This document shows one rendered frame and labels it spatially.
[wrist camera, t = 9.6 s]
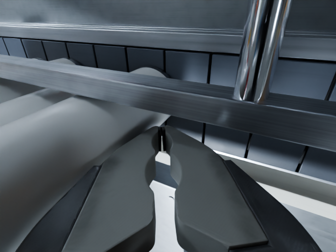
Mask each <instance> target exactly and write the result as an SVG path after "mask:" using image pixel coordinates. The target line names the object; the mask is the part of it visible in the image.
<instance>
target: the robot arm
mask: <svg viewBox="0 0 336 252"><path fill-rule="evenodd" d="M162 145H163V151H164V152H165V151H166V153H167V154H168V155H169V156H170V175H171V177H172V178H173V179H174V180H175V181H176V183H177V184H178V187H177V188H176V190H175V192H174V222H175V230H176V238H177V242H178V244H179V246H180V247H181V248H182V249H184V250H185V251H187V252H322V250H321V249H320V247H319V246H318V245H317V243H316V242H315V241H314V239H313V238H312V237H311V235H310V234H309V233H308V232H307V230H306V229H305V228H304V227H303V226H302V224H301V223H300V222H299V221H298V220H297V219H296V218H295V217H294V216H293V215H292V214H291V213H290V212H289V211H288V210H287V209H286V208H285V207H284V206H283V205H282V204H281V203H280V202H279V201H278V200H277V199H276V198H274V197H273V196H272V195H271V194H270V193H269V192H267V191H266V190H265V189H264V188H263V187H262V186H261V185H259V184H258V183H257V182H256V181H255V180H254V179H252V178H251V177H250V176H249V175H248V174H247V173H245V172H244V171H243V170H242V169H241V168H240V167H238V166H237V165H236V164H235V163H234V162H233V161H232V160H224V159H223V158H222V157H221V156H220V155H218V154H217V153H216V152H215V151H214V150H212V149H211V148H209V147H208V146H206V145H205V144H203V143H202V142H200V141H198V140H196V139H194V138H193V137H191V136H189V135H187V134H185V133H183V132H181V131H179V130H177V129H176V128H174V127H172V126H169V125H166V126H163V127H159V126H153V127H151V128H149V129H148V130H146V131H144V132H143V133H141V134H140V135H138V136H137V137H135V138H133V139H132V140H130V141H129V142H127V143H125V144H124V145H123V146H121V147H120V148H118V149H117V150H116V151H114V152H113V153H112V154H111V155H110V156H109V157H108V158H107V159H106V160H105V161H104V162H103V163H102V164H101V165H94V166H93V167H92V168H91V169H90V170H89V171H88V172H87V173H86V174H85V175H84V176H83V177H82V178H81V179H80V180H79V181H78V182H77V183H76V184H75V185H74V186H73V187H72V188H71V189H70V190H69V191H68V192H67V193H66V194H65V195H64V196H63V197H62V198H61V199H60V200H59V201H58V202H57V203H56V204H55V205H54V206H53V207H52V208H51V209H50V210H49V211H48V212H47V213H46V214H45V215H44V216H43V217H42V218H41V219H40V220H39V222H38V223H37V224H36V225H35V226H34V227H33V229H32V230H31V231H30V232H29V233H28V235H27V236H26V237H25V239H24V240H23V241H22V243H21V244H20V245H19V247H18V248H17V250H16V251H15V252H149V251H150V250H151V249H152V248H153V247H154V245H155V240H156V209H155V195H154V192H153V190H152V189H151V188H150V185H151V183H152V181H153V180H154V178H155V177H156V175H157V174H156V156H157V154H158V153H159V152H161V151H162Z"/></svg>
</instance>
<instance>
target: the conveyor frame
mask: <svg viewBox="0 0 336 252"><path fill-rule="evenodd" d="M243 32H244V28H223V27H184V26H146V25H107V24H69V23H30V22H0V36H1V37H15V38H28V39H41V40H54V41H67V42H80V43H93V44H106V45H119V46H133V47H146V48H159V49H172V50H185V51H198V52H211V53H224V54H237V55H239V54H240V51H241V44H242V38H243ZM279 58H290V59H303V60H316V61H329V62H336V30H299V29H286V31H285V35H284V39H283V42H282V46H281V50H280V54H279ZM213 151H215V152H216V153H218V154H222V155H225V156H229V157H233V158H236V159H240V160H243V161H247V162H251V163H254V164H258V165H261V166H265V167H269V168H272V169H276V170H280V171H283V172H287V173H290V174H294V175H298V176H301V177H305V178H308V179H312V180H316V181H319V182H323V183H326V184H330V185H334V186H336V183H335V182H331V181H327V180H324V179H320V178H316V177H313V176H309V175H305V174H302V173H299V172H298V169H299V166H300V163H299V164H298V166H297V168H296V171H291V170H287V169H283V168H280V167H276V166H272V165H269V164H265V163H261V162H257V161H254V160H250V159H247V156H248V150H246V153H245V157H244V158H243V157H239V156H235V155H232V154H228V153H224V152H221V151H217V150H213Z"/></svg>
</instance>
